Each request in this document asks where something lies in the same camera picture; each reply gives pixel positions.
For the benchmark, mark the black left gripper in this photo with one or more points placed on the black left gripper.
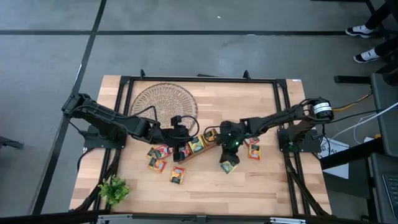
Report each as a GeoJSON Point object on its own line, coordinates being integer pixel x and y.
{"type": "Point", "coordinates": [169, 138]}

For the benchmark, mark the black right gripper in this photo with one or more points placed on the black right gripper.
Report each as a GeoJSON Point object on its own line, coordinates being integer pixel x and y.
{"type": "Point", "coordinates": [231, 137]}

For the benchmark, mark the green yellow tea bag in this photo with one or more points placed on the green yellow tea bag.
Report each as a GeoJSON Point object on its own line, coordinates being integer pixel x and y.
{"type": "Point", "coordinates": [228, 168]}
{"type": "Point", "coordinates": [151, 152]}

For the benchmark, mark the orange tea bag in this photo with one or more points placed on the orange tea bag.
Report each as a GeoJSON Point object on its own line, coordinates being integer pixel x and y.
{"type": "Point", "coordinates": [211, 135]}
{"type": "Point", "coordinates": [178, 175]}
{"type": "Point", "coordinates": [254, 152]}
{"type": "Point", "coordinates": [157, 165]}

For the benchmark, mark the wooden three-compartment box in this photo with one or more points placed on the wooden three-compartment box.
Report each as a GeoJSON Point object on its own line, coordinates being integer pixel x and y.
{"type": "Point", "coordinates": [202, 152]}

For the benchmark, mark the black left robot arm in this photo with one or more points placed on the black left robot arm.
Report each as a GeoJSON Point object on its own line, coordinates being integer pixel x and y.
{"type": "Point", "coordinates": [102, 115]}

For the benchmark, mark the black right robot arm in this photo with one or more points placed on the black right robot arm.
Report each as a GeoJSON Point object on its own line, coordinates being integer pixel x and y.
{"type": "Point", "coordinates": [280, 117]}

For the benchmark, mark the small green artificial plant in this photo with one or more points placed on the small green artificial plant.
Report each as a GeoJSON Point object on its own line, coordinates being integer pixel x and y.
{"type": "Point", "coordinates": [114, 190]}

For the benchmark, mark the white paper sheet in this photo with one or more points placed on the white paper sheet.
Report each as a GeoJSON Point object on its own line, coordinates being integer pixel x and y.
{"type": "Point", "coordinates": [334, 149]}

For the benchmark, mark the black desk beam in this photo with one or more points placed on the black desk beam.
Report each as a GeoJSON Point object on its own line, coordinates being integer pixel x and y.
{"type": "Point", "coordinates": [351, 154]}

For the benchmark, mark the black furniture foot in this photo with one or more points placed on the black furniture foot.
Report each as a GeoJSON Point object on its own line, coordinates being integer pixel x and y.
{"type": "Point", "coordinates": [9, 143]}
{"type": "Point", "coordinates": [351, 79]}

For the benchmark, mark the black front crossbar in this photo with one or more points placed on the black front crossbar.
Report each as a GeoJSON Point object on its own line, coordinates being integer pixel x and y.
{"type": "Point", "coordinates": [46, 217]}

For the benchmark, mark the grey desk panel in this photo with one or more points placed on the grey desk panel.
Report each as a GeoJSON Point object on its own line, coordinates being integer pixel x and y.
{"type": "Point", "coordinates": [385, 109]}

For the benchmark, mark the dark keyboard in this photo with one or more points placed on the dark keyboard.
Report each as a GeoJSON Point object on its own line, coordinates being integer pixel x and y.
{"type": "Point", "coordinates": [391, 193]}

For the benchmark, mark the person's shoe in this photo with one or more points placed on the person's shoe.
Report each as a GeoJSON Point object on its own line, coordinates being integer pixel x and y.
{"type": "Point", "coordinates": [367, 57]}
{"type": "Point", "coordinates": [359, 31]}

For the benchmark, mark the person's leg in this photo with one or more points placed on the person's leg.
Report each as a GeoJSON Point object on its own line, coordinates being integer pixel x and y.
{"type": "Point", "coordinates": [387, 48]}
{"type": "Point", "coordinates": [379, 15]}

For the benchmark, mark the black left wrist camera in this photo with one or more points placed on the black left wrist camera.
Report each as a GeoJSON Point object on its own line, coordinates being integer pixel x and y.
{"type": "Point", "coordinates": [176, 120]}

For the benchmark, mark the black metal table frame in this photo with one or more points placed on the black metal table frame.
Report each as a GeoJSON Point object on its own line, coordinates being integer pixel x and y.
{"type": "Point", "coordinates": [202, 79]}

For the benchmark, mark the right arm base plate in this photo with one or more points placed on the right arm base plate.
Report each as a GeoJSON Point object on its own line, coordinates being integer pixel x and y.
{"type": "Point", "coordinates": [312, 144]}

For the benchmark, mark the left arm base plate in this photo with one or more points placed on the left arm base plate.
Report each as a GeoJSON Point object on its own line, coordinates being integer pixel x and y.
{"type": "Point", "coordinates": [90, 143]}

